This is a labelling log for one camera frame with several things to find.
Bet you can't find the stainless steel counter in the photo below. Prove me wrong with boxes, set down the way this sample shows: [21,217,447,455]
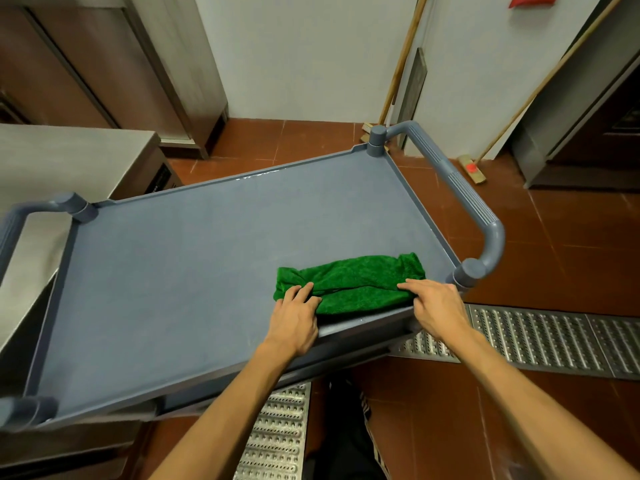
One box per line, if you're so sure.
[0,123,184,356]

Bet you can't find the green microfibre cloth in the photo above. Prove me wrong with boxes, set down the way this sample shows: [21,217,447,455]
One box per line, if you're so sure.
[273,253,427,316]

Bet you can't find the long metal drain grate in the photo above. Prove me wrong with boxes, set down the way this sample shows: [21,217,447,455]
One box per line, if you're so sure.
[389,303,640,381]

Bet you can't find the grey plastic utility cart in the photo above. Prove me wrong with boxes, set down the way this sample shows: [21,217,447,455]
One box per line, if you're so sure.
[0,121,506,435]

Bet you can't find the grey metal door frame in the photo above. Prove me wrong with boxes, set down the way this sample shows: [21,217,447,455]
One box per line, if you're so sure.
[509,0,640,191]

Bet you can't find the dark flat board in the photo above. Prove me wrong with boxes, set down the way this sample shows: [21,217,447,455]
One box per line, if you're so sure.
[394,48,429,149]

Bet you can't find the person's left hand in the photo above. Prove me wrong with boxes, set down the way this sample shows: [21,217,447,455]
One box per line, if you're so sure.
[261,283,324,359]

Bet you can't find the short metal drain grate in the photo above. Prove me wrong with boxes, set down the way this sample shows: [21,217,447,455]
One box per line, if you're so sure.
[233,382,312,480]

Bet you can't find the person's left forearm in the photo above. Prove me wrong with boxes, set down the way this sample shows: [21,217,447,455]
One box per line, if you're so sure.
[149,340,297,480]

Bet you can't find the wooden handled broom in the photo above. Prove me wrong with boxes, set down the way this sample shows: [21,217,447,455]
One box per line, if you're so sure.
[457,0,628,185]
[361,0,430,145]

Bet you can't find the person's black trousers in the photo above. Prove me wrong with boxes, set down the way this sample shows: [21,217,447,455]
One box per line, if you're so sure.
[303,372,392,480]

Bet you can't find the stainless steel cabinet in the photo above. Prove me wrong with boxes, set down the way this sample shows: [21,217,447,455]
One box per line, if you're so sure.
[0,0,230,161]

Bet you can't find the person's right forearm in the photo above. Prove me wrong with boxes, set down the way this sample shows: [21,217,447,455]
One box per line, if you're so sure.
[440,326,640,480]

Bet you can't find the person's right hand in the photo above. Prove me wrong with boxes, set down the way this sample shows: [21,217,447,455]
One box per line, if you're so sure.
[397,278,472,343]

